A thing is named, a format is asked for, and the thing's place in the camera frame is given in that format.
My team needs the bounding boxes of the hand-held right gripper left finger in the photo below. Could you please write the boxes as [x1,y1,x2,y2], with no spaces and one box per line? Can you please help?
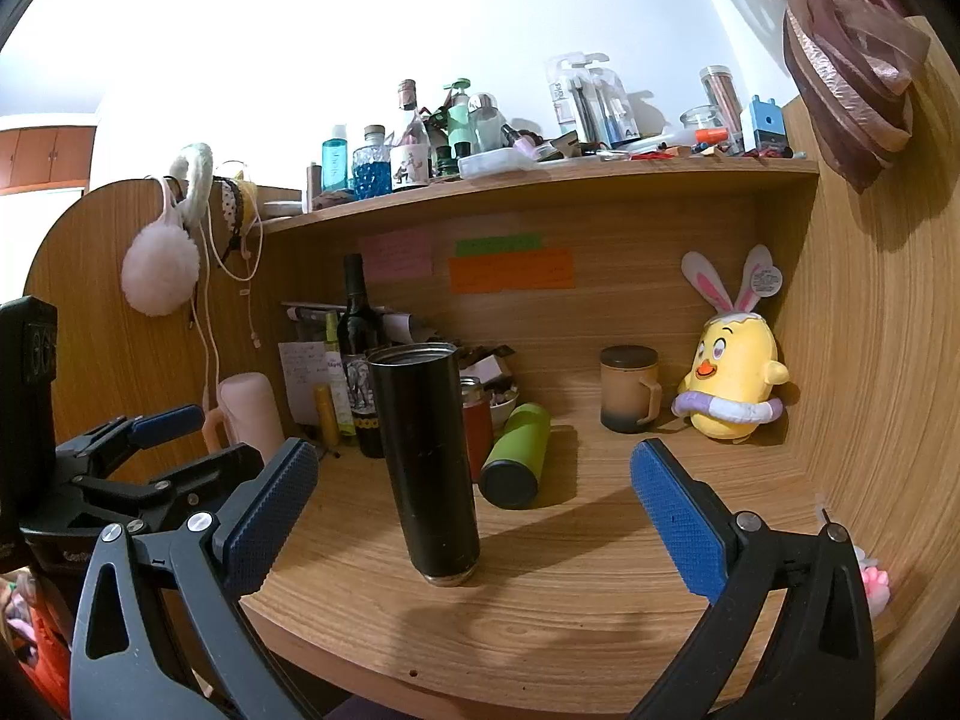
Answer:
[70,436,320,720]

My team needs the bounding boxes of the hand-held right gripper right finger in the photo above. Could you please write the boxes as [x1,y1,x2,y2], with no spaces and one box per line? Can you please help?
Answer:
[628,437,877,720]

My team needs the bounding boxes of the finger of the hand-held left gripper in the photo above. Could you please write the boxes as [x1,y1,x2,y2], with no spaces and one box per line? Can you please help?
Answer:
[54,404,206,482]
[75,443,265,537]

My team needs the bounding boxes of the tall black cup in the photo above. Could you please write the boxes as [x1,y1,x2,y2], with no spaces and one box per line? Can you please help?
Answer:
[365,343,482,588]

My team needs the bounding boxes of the yellow marker pen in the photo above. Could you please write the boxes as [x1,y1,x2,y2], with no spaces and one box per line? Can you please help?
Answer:
[313,385,340,448]

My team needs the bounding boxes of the white note paper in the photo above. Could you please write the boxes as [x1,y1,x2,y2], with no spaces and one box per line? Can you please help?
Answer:
[277,340,329,427]

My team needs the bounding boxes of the brown lidded mug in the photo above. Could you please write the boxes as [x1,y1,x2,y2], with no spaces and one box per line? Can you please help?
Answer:
[599,346,663,434]

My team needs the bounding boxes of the yellow chick plush toy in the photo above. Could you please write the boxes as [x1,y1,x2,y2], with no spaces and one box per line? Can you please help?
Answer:
[671,244,791,444]

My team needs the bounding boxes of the yellow-green spray bottle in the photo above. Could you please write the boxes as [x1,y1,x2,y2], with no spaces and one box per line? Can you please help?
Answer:
[323,311,356,437]

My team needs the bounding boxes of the white fluffy earmuffs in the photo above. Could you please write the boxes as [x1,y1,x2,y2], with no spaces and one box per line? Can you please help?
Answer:
[121,142,215,314]

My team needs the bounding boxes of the dark wine bottle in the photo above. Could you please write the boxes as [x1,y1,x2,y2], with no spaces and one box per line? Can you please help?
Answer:
[337,253,387,459]

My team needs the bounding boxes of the green bottle with black cap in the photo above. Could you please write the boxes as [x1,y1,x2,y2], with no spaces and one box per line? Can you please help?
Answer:
[479,403,553,509]

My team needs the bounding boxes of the pink plush toy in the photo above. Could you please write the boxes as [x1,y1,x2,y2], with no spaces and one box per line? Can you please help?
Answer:
[855,544,893,620]

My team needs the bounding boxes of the red thermos flask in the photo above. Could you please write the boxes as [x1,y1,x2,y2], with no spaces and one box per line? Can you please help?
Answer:
[459,376,495,482]

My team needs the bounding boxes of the dotted headband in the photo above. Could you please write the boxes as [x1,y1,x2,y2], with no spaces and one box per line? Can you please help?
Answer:
[214,174,261,260]

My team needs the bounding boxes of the pink sticky note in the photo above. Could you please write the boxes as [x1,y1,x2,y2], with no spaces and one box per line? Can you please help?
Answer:
[358,231,435,283]

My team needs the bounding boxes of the orange sticky note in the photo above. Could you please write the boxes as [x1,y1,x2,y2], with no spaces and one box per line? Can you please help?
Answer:
[448,248,576,294]

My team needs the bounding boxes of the teal mouthwash bottle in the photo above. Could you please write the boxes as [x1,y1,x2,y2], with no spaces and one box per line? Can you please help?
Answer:
[322,124,350,193]

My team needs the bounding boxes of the green sticky note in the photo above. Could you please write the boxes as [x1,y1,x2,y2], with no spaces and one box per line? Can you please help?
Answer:
[455,234,542,257]

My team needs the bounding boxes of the blue beads glass bottle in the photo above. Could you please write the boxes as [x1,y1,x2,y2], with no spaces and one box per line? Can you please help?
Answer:
[352,125,392,200]

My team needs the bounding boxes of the wooden shelf board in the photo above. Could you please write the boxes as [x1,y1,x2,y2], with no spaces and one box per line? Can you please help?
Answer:
[259,156,822,235]

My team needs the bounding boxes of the clear bottle with picture label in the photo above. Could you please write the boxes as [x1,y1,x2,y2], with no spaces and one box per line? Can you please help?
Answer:
[391,79,431,191]

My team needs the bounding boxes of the glass jar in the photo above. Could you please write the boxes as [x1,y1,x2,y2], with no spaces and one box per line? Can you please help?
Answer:
[679,105,730,147]

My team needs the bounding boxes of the white plastic tray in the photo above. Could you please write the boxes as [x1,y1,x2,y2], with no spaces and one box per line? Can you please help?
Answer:
[457,148,541,180]

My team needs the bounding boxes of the blue pencil sharpener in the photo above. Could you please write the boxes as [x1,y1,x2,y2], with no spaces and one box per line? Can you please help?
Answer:
[744,94,782,158]

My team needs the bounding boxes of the mint green bottle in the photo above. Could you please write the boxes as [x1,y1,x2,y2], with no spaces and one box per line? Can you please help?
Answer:
[441,78,473,158]

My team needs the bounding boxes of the packaged toothbrush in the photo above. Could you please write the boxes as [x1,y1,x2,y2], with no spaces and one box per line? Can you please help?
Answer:
[589,66,638,149]
[546,54,601,143]

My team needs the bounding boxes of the clear pencil tube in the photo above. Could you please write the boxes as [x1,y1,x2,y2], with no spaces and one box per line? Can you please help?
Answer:
[700,65,745,137]

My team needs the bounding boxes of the clear frosted bottle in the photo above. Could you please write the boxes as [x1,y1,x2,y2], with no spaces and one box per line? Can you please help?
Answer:
[469,93,503,155]

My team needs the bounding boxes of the pink sheer curtain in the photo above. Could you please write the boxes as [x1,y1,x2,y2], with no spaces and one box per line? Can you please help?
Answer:
[649,0,932,194]

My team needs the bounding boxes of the pink cup with handle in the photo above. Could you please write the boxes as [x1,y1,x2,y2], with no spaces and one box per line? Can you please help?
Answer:
[201,373,286,466]

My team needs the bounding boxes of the white cable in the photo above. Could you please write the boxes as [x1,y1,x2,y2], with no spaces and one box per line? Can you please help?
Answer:
[189,202,263,410]

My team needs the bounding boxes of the wooden wall cabinet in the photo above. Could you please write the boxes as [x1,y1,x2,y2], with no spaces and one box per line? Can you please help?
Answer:
[0,126,98,192]

